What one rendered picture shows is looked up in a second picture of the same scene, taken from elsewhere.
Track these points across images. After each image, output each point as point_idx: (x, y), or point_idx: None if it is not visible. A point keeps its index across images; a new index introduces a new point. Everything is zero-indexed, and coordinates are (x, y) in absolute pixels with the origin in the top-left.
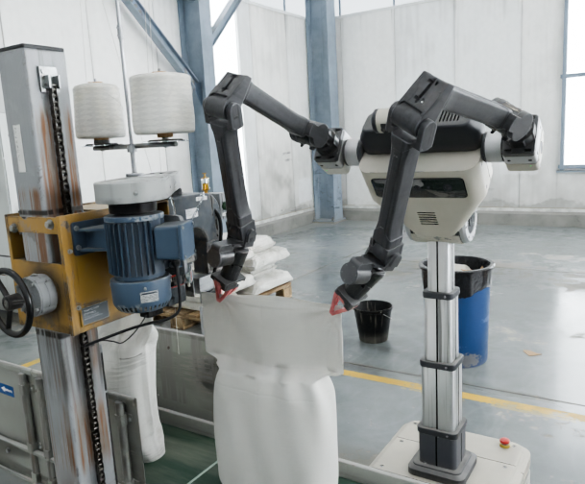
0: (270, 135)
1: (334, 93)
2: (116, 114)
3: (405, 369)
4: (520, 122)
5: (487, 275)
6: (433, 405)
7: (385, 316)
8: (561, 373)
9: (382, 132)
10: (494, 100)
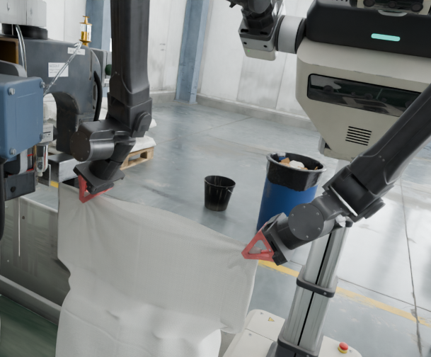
0: (152, 27)
1: (206, 6)
2: None
3: (240, 239)
4: None
5: (320, 175)
6: (300, 324)
7: (228, 191)
8: (357, 258)
9: (363, 5)
10: None
